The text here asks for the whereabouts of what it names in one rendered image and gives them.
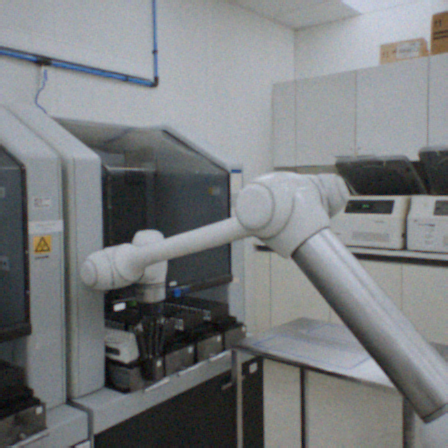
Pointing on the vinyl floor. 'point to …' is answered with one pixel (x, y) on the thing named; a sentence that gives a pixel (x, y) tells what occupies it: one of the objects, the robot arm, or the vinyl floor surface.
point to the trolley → (271, 340)
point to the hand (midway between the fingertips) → (151, 367)
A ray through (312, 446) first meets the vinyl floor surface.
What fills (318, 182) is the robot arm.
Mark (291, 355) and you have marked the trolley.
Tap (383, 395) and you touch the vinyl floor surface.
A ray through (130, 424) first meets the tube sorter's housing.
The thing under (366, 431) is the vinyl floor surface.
